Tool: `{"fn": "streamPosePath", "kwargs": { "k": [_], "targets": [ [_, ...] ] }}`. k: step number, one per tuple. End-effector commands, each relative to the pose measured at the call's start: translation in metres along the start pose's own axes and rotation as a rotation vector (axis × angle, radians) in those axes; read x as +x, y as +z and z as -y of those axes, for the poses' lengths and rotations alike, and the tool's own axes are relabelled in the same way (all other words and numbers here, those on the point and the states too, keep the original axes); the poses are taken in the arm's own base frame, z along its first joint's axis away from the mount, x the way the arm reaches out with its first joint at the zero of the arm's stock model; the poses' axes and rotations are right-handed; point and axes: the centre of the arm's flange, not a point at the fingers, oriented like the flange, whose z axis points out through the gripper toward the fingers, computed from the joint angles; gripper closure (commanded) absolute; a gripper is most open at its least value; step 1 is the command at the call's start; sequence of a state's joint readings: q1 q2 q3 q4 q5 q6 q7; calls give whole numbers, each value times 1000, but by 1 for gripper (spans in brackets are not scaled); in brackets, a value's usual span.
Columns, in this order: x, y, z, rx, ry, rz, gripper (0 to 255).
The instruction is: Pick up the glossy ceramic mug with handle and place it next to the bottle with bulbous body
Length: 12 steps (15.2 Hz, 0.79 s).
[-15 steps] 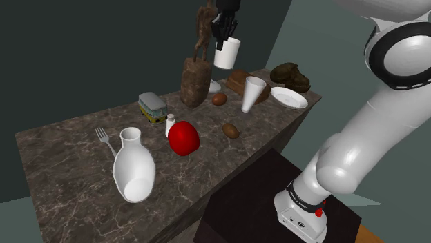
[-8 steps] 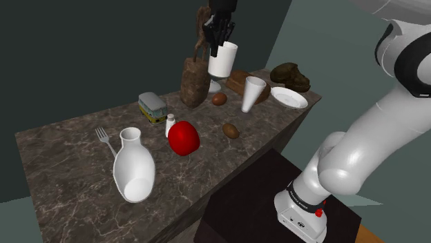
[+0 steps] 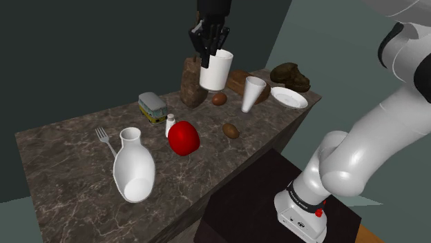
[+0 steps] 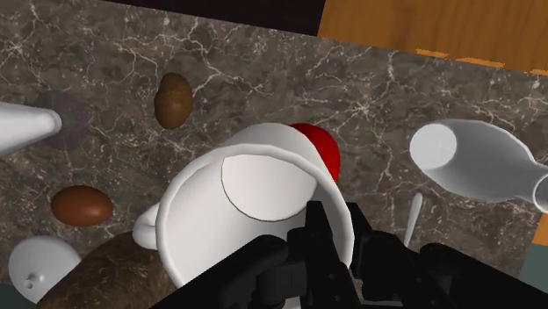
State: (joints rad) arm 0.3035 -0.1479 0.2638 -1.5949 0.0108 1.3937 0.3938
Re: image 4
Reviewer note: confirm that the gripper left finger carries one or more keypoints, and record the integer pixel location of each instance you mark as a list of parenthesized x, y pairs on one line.
[(274, 274)]

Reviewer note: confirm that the white cone-shaped bottle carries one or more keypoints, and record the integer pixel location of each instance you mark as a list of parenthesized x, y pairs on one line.
[(23, 126)]

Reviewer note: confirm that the brown egg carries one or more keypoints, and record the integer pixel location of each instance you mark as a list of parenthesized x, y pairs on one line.
[(81, 206)]

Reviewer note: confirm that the white mug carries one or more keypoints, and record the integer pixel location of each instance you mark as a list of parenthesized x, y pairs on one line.
[(201, 222)]

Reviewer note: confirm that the white round shaker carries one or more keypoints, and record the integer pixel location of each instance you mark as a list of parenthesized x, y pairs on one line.
[(40, 265)]

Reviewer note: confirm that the small white spoon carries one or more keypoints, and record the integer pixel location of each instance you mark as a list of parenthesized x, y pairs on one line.
[(413, 216)]

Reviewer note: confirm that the red apple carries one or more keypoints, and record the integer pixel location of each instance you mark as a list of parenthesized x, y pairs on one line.
[(324, 147)]

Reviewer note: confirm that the brown bread loaf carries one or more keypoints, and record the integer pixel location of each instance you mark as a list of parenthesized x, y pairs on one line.
[(115, 278)]

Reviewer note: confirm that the white vase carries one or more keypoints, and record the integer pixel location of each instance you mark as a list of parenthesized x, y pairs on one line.
[(483, 162)]

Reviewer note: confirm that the brown potato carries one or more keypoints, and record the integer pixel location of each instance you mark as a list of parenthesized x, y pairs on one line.
[(173, 102)]

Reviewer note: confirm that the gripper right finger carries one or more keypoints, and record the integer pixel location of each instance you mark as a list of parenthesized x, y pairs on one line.
[(449, 278)]

